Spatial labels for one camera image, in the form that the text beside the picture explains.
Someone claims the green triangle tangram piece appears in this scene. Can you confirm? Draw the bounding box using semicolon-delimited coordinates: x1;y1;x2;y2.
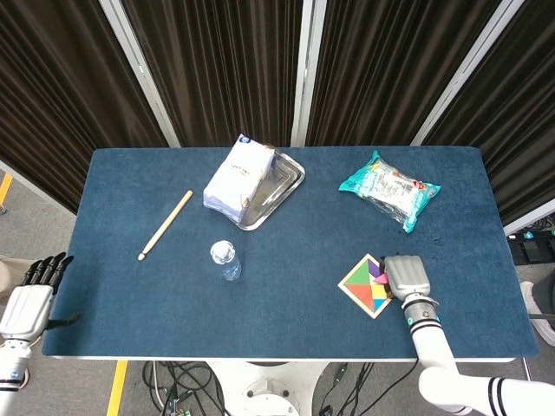
343;257;372;286

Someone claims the white round base pedestal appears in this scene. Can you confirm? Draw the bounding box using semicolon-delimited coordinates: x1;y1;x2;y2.
201;361;330;416

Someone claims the beige trouser leg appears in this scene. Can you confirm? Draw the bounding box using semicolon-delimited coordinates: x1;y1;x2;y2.
0;255;34;304

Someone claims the wooden tangram puzzle board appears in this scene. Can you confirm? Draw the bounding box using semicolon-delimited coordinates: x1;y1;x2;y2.
337;253;394;321

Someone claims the yellow floor tape strip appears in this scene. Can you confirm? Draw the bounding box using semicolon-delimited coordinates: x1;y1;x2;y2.
106;361;130;416

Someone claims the white shoe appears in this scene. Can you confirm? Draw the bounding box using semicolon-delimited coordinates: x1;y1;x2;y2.
536;319;555;348
519;280;539;314

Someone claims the blue fabric table mat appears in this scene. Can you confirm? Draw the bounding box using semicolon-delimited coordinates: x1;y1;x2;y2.
42;146;541;360

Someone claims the white partition post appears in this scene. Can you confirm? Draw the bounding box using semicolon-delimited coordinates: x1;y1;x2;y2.
98;0;181;148
290;0;327;147
410;0;526;146

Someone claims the black floor device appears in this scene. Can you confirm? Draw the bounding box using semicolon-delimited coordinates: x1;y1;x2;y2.
506;229;555;265

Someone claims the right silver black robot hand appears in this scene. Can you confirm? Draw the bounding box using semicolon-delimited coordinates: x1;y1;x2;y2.
379;254;434;303

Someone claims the white paper tissue pack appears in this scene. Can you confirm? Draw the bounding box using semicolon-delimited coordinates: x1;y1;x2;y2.
202;133;278;225

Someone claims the orange triangle tangram piece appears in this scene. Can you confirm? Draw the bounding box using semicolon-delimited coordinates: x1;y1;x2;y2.
344;283;375;316

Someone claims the dark brown pleated curtain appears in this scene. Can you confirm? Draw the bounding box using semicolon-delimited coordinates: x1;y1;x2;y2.
0;0;170;216
305;0;502;147
422;0;555;226
121;0;304;148

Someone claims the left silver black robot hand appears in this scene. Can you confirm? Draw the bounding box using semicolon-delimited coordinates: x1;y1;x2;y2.
0;251;82;342

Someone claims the black floor cable tangle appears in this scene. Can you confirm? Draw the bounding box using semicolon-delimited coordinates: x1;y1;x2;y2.
318;361;420;416
142;361;231;416

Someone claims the teal plastic snack package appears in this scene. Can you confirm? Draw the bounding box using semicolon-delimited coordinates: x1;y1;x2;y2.
337;150;441;234

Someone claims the stainless steel tray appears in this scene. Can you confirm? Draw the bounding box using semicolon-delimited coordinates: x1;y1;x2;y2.
236;146;306;231

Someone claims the white partition base rail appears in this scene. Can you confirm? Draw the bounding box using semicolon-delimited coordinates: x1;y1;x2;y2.
0;159;77;216
505;207;555;237

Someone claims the wooden drumstick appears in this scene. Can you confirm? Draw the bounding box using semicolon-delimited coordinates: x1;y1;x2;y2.
137;189;194;262

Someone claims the clear plastic water bottle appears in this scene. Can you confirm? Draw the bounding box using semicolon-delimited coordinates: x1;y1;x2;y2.
210;239;243;282

